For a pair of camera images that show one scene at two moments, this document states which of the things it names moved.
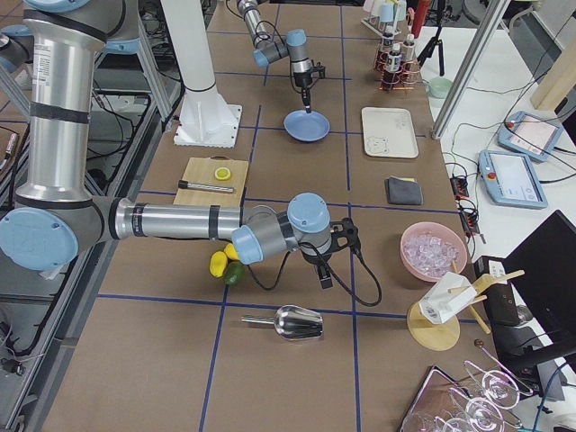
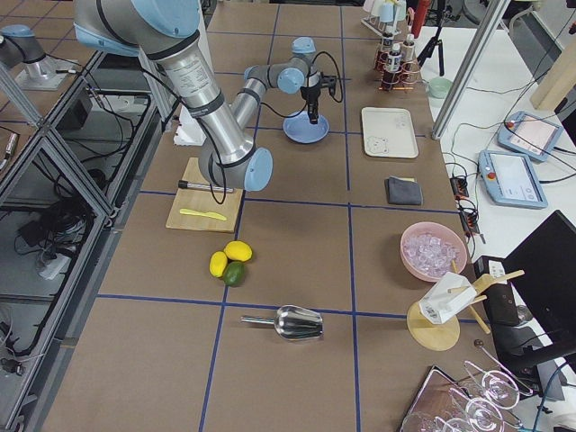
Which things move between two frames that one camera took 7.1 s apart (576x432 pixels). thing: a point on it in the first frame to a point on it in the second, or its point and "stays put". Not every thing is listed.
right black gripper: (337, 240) to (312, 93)
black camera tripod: (435, 42) stays put
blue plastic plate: (306, 127) stays put
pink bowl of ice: (428, 248) stays put
